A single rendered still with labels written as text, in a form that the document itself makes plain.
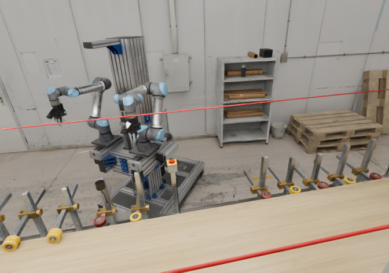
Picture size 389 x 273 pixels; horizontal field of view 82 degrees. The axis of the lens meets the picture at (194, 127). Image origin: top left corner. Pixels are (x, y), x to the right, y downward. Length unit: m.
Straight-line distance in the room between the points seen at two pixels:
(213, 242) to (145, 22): 3.30
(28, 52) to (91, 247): 3.50
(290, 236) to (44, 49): 4.14
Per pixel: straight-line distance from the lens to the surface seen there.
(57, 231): 1.80
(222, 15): 4.03
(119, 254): 1.62
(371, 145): 2.48
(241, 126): 4.58
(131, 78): 2.20
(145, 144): 2.18
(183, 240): 1.59
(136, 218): 1.76
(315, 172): 2.25
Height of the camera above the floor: 2.16
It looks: 26 degrees down
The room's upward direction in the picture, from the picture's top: 2 degrees counter-clockwise
